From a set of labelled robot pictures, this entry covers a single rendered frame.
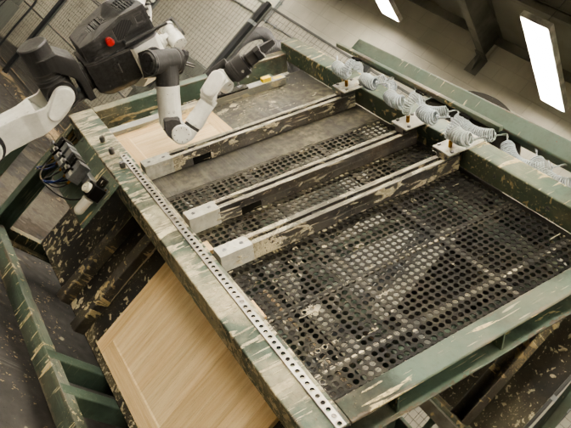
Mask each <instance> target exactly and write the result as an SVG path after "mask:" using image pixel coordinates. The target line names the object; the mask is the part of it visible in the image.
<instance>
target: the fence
mask: <svg viewBox="0 0 571 428"><path fill-rule="evenodd" d="M280 75H281V76H283V75H282V74H280ZM277 76H279V75H277ZM273 77H275V76H271V79H272V81H269V82H265V83H262V82H261V81H258V82H254V83H250V84H247V86H248V87H249V88H248V89H246V90H243V91H240V92H238V93H233V94H230V95H228V96H225V97H222V98H219V99H217V100H216V102H217V104H216V106H215V107H217V106H219V105H222V104H227V103H229V102H232V101H235V100H238V99H243V98H245V97H248V96H251V95H253V94H256V93H260V92H263V91H266V90H269V89H271V88H274V87H278V86H281V85H284V84H286V77H285V76H283V77H281V78H278V79H274V78H273ZM198 101H199V100H197V101H195V102H192V103H189V104H184V105H181V112H182V115H183V114H186V113H189V112H191V111H192V110H193V109H194V107H195V106H196V104H197V103H198ZM157 122H159V115H158V113H157V114H154V115H150V116H147V117H145V118H142V119H138V120H136V121H131V122H129V123H126V124H123V125H120V126H117V127H112V128H110V129H109V130H110V131H111V132H112V133H113V135H114V136H118V135H121V134H123V133H126V132H131V131H133V130H136V129H140V128H142V127H147V126H149V125H152V124H155V123H157Z"/></svg>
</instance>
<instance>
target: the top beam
mask: <svg viewBox="0 0 571 428"><path fill-rule="evenodd" d="M281 50H283V51H285V52H286V54H287V61H288V62H289V63H291V64H293V65H295V66H296V67H297V68H299V69H301V70H303V71H305V72H306V73H308V74H309V75H311V76H312V77H314V78H316V79H317V80H319V81H321V82H323V83H324V84H325V85H327V86H329V87H331V88H332V89H334V90H336V89H335V88H334V87H333V86H332V85H335V84H337V83H338V82H344V81H345V80H343V79H342V78H341V77H338V76H336V75H335V74H334V73H333V71H332V69H331V65H332V63H333V62H335V61H336V59H333V58H332V57H330V56H329V55H327V54H325V53H322V52H320V51H319V50H318V49H316V48H313V47H312V46H310V45H308V44H307V43H305V42H303V41H301V40H299V39H297V38H295V37H294V38H292V39H289V40H285V41H283V42H281ZM386 91H387V87H384V86H383V85H379V86H378V88H377V89H376V90H374V91H371V90H368V89H366V88H364V87H361V88H359V89H356V90H355V103H356V104H359V105H360V106H362V107H364V108H365V109H367V110H368V111H370V112H372V113H373V114H375V115H377V116H379V117H381V118H382V119H383V120H384V121H387V122H388V123H390V124H392V125H393V126H395V124H393V123H392V121H393V120H396V119H397V118H400V117H403V116H405V115H403V114H402V110H396V109H394V108H391V107H390V106H388V105H387V104H386V103H385V101H384V99H383V97H382V96H383V94H384V93H385V92H386ZM448 124H449V121H447V120H445V119H438V122H437V123H436V124H435V125H428V124H424V125H421V126H419V127H417V129H416V130H417V140H418V141H420V142H421V143H423V144H425V145H426V146H428V147H429V148H431V149H433V150H435V151H436V152H437V150H436V149H435V148H434V147H433V145H434V144H436V143H440V142H443V141H444V140H446V139H445V138H444V132H445V129H446V128H447V127H449V126H448ZM459 163H460V164H459V166H461V167H463V168H464V169H466V170H468V171H469V172H471V173H472V174H474V175H476V176H477V177H479V178H481V179H483V180H484V181H485V182H487V183H489V184H491V185H492V186H494V187H496V188H497V189H499V190H500V191H502V192H503V193H505V194H507V195H509V196H511V197H512V198H513V199H515V200H517V201H519V202H520V203H522V204H524V205H525V206H527V207H528V208H530V209H531V210H533V211H535V212H537V213H539V214H540V215H541V216H543V217H545V218H547V219H548V220H550V221H552V222H554V223H555V224H556V225H558V226H559V227H561V228H563V229H565V230H567V231H568V232H570V233H571V188H570V187H568V186H566V185H565V184H563V183H560V182H558V181H557V180H556V179H554V178H552V177H549V176H547V175H546V174H545V173H543V172H540V171H538V170H537V169H535V168H533V167H532V166H529V165H528V164H526V163H524V162H522V161H520V160H519V159H517V158H515V157H513V156H511V155H509V154H507V153H506V152H504V151H502V150H501V149H498V148H496V147H495V146H493V145H492V144H489V143H487V142H484V143H482V144H479V145H477V146H475V147H472V148H470V149H467V150H465V151H462V152H460V162H459Z"/></svg>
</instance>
